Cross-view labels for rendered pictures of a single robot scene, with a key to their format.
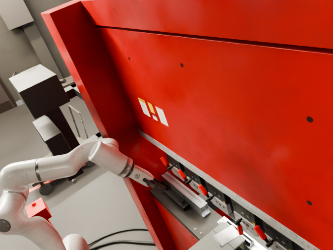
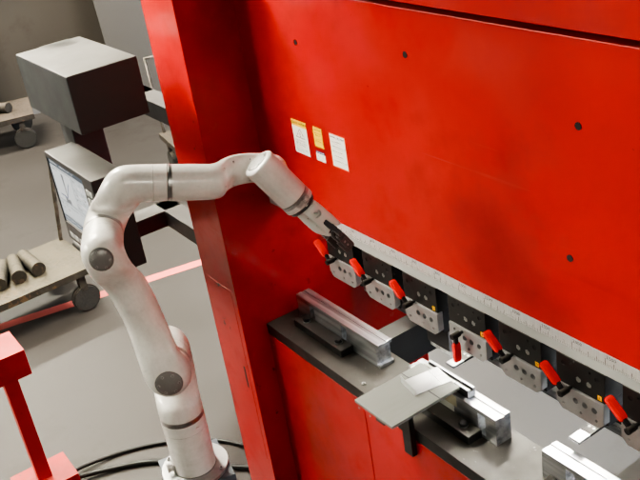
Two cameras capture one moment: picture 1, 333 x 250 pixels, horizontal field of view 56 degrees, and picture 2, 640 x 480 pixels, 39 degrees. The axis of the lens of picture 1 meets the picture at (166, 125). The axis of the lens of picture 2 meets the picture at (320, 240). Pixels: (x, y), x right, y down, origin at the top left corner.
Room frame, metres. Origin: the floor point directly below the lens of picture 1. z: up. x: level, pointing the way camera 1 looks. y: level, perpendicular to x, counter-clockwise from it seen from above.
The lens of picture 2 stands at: (-1.03, 0.46, 2.68)
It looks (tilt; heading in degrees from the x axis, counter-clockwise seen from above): 27 degrees down; 352
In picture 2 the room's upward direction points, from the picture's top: 9 degrees counter-clockwise
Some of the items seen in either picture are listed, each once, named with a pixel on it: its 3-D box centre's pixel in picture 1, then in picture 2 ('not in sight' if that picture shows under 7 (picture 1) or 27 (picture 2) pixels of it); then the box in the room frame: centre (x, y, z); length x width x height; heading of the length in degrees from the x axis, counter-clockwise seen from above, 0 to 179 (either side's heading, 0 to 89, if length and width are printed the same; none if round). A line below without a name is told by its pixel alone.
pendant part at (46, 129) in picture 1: (57, 146); (94, 206); (2.10, 0.82, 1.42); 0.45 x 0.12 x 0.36; 23
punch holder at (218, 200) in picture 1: (222, 193); (430, 298); (1.23, -0.15, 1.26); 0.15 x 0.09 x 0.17; 23
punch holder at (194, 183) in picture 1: (199, 177); (389, 275); (1.42, -0.08, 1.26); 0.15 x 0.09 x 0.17; 23
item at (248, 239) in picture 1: (239, 232); (449, 378); (1.19, -0.17, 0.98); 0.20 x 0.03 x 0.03; 23
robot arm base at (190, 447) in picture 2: not in sight; (189, 441); (1.06, 0.62, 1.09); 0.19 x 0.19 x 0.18
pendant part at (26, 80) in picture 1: (59, 127); (103, 168); (2.18, 0.76, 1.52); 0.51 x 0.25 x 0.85; 23
